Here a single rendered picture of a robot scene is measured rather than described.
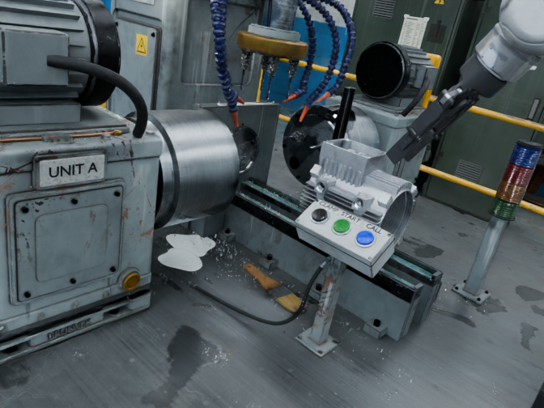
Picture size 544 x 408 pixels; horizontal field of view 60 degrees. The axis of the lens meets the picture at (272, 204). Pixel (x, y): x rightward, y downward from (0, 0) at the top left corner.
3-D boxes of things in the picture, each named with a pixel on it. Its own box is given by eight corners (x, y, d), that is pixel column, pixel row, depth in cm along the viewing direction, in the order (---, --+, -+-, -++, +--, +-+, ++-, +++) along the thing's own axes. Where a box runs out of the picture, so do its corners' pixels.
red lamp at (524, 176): (498, 179, 113) (504, 161, 111) (506, 176, 118) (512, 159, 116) (524, 188, 110) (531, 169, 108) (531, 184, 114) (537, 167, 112)
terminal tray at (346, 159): (315, 171, 109) (321, 141, 106) (340, 165, 117) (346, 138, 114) (359, 189, 102) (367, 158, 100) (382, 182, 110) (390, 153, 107)
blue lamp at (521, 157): (504, 161, 111) (512, 142, 110) (512, 159, 116) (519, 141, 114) (531, 169, 108) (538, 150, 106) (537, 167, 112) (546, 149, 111)
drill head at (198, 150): (40, 215, 99) (38, 98, 90) (180, 189, 126) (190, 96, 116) (100, 269, 85) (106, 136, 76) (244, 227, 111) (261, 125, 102)
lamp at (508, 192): (491, 196, 115) (498, 179, 113) (499, 192, 119) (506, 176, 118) (516, 205, 111) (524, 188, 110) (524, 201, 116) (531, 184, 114)
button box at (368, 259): (297, 238, 91) (292, 220, 87) (320, 214, 94) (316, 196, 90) (372, 279, 81) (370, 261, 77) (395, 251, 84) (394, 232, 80)
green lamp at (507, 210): (485, 212, 117) (491, 196, 115) (493, 208, 121) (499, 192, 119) (510, 222, 113) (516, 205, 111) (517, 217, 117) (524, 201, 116)
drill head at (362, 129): (257, 175, 147) (271, 95, 138) (333, 161, 177) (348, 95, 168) (320, 206, 133) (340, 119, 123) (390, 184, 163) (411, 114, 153)
